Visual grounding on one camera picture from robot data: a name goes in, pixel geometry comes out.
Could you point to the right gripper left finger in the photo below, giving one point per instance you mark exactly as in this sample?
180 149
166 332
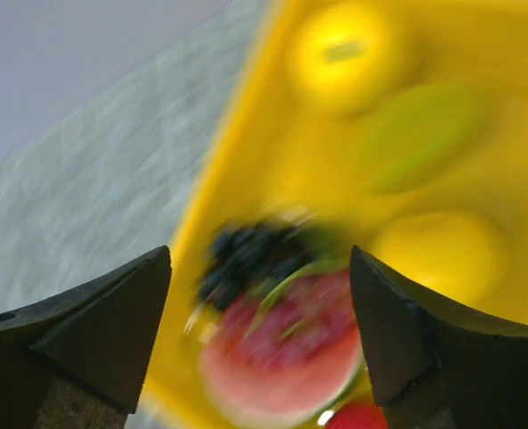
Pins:
79 359

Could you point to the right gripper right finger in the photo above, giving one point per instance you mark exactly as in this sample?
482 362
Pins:
433 362

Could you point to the yellow pear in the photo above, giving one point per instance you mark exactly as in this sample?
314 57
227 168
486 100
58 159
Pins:
457 254

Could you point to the yellow apple with stem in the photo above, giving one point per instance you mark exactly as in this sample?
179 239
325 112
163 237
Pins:
347 56

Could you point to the red strawberry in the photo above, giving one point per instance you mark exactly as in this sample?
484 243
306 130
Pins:
358 415

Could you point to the red grape bunch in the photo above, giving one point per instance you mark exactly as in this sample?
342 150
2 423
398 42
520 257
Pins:
315 313

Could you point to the watermelon slice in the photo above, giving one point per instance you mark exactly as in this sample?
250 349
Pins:
273 397

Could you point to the dark purple grape bunch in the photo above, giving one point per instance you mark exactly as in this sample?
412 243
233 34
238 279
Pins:
241 256

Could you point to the yellow plastic tray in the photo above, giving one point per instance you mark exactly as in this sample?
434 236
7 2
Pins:
276 155

